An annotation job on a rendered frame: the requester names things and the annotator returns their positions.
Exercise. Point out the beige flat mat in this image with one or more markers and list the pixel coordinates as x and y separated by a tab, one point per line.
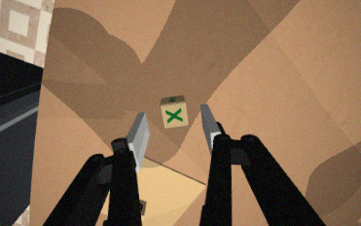
168	192

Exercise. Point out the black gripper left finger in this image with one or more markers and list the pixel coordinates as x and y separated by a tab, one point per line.
83	201

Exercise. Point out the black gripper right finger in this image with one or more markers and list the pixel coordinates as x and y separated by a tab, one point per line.
281	202

